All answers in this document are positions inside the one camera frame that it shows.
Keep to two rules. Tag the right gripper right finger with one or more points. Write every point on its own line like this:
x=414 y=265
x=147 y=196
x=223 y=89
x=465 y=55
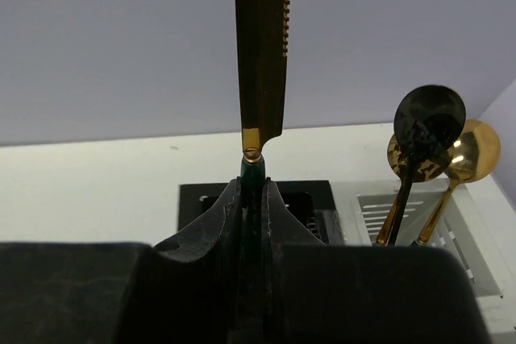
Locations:
x=322 y=293

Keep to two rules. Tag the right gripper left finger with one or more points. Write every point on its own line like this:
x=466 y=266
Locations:
x=181 y=290

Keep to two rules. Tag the black spoon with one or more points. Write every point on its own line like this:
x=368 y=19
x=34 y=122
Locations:
x=427 y=122

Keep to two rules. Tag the gold knife green handle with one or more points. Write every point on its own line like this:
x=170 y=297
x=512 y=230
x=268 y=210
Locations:
x=262 y=35

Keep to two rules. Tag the black utensil container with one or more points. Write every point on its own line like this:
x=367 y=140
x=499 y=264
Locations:
x=311 y=202

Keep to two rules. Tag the white utensil container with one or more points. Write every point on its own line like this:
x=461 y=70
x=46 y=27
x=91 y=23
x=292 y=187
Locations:
x=469 y=229

